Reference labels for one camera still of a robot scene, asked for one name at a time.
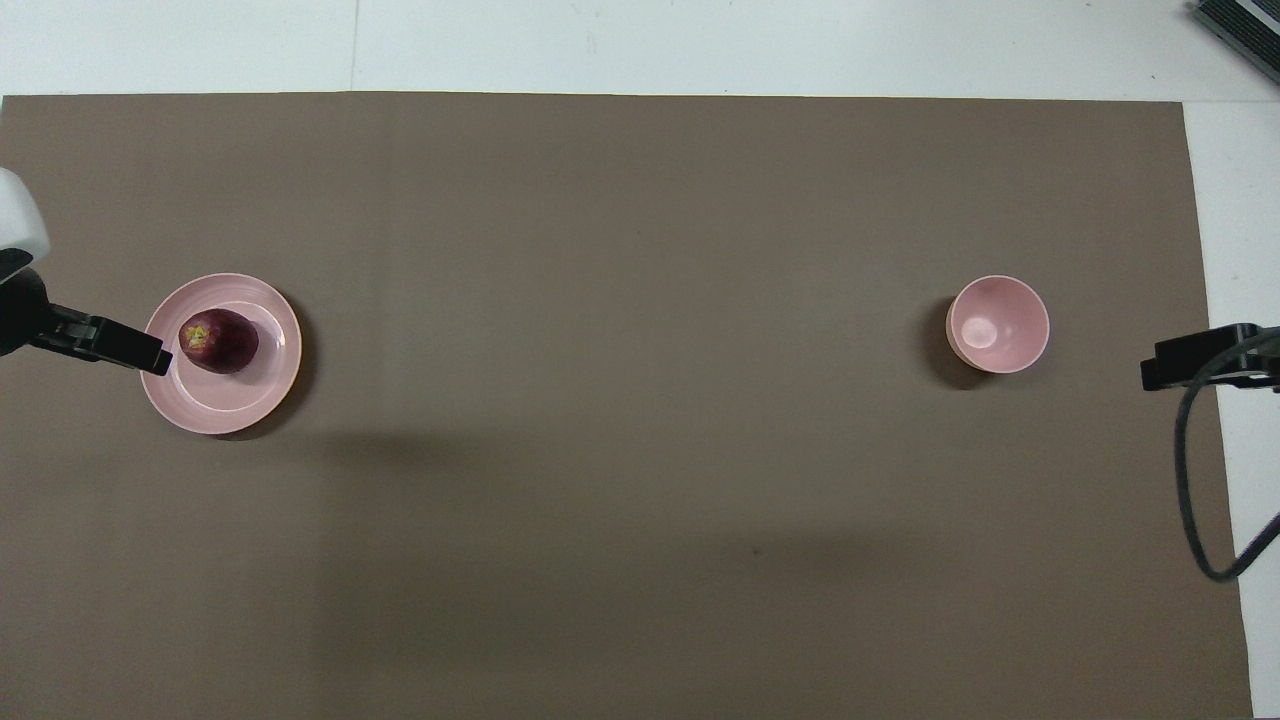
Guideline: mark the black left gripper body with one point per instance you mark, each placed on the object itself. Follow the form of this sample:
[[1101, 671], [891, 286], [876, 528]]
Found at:
[[20, 310]]

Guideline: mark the brown table mat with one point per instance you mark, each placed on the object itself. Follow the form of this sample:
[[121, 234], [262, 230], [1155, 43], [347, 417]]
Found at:
[[640, 480]]

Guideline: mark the dark red apple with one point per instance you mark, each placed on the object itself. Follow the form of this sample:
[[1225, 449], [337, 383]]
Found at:
[[222, 342]]

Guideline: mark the pink plate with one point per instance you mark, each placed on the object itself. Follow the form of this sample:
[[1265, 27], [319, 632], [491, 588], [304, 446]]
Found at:
[[225, 400]]

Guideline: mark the dark ribbed metal device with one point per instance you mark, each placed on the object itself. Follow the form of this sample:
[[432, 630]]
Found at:
[[1240, 25]]

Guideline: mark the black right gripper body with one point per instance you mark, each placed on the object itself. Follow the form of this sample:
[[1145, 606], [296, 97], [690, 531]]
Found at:
[[1265, 358]]

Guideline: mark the pink bowl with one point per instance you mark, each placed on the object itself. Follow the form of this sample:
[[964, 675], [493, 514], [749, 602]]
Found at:
[[1000, 325]]

